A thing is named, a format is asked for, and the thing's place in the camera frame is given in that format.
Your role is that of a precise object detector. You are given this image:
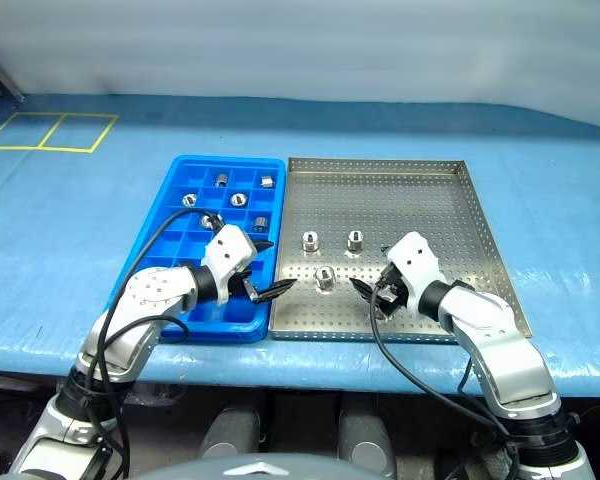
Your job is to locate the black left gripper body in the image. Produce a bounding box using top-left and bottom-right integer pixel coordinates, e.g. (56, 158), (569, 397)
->
(228, 268), (261, 304)

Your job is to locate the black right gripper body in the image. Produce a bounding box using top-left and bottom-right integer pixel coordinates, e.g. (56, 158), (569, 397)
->
(372, 263), (411, 321)

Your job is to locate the blue compartment tray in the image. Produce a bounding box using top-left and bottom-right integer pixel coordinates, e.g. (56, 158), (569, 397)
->
(108, 155), (287, 345)

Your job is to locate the perforated metal tray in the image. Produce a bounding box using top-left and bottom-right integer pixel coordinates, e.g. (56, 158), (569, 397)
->
(268, 157), (534, 345)

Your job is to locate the grey rounded shape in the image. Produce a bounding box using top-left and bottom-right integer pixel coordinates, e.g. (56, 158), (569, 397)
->
(337, 407), (399, 479)
(198, 405), (262, 459)

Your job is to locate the grey cover with emblem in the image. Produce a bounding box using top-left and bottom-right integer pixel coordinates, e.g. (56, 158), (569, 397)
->
(139, 452), (376, 480)

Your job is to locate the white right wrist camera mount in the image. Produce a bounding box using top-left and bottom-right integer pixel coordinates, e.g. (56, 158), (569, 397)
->
(385, 231), (449, 317)

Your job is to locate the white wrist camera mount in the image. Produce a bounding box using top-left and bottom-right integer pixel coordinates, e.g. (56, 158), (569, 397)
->
(201, 224), (258, 306)
(385, 231), (449, 317)

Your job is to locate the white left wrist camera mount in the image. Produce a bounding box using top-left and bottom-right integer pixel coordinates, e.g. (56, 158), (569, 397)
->
(201, 224), (258, 306)

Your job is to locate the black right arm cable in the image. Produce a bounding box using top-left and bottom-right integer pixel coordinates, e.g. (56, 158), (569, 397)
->
(369, 279), (521, 480)

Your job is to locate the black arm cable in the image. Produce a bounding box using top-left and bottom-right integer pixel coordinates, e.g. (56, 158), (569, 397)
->
(82, 207), (226, 479)
(369, 279), (521, 480)

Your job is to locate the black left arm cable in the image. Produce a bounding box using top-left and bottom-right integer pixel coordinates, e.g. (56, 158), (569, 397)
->
(82, 207), (226, 479)

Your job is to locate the grey metal frame bar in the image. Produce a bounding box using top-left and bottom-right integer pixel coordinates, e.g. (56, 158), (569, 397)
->
(0, 42), (29, 104)

